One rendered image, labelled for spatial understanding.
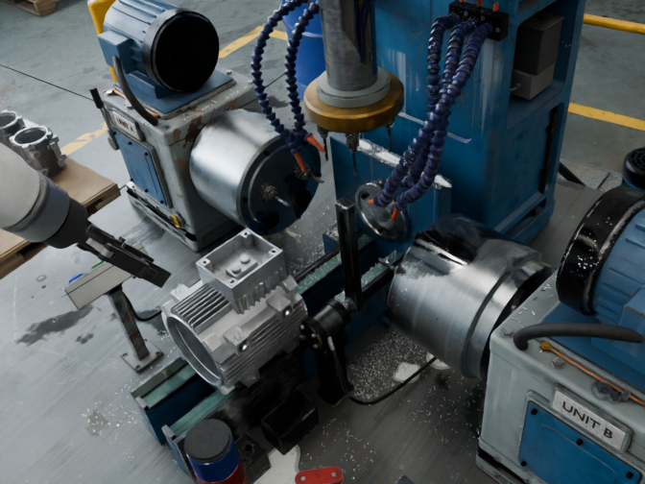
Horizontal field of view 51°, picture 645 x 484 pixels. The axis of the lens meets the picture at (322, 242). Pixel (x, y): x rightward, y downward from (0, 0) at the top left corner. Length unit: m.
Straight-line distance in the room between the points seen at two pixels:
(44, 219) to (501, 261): 0.69
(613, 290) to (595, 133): 2.71
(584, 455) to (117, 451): 0.86
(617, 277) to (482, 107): 0.50
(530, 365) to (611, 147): 2.58
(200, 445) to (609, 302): 0.55
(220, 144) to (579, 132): 2.41
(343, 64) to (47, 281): 1.01
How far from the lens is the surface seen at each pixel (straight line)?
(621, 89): 3.99
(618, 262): 0.91
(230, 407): 1.27
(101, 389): 1.54
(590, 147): 3.50
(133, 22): 1.64
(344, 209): 1.09
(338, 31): 1.13
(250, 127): 1.49
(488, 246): 1.14
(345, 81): 1.17
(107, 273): 1.36
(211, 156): 1.50
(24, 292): 1.84
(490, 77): 1.26
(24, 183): 0.94
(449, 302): 1.11
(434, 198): 1.31
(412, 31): 1.35
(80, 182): 3.37
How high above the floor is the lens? 1.94
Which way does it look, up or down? 42 degrees down
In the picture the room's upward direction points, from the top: 8 degrees counter-clockwise
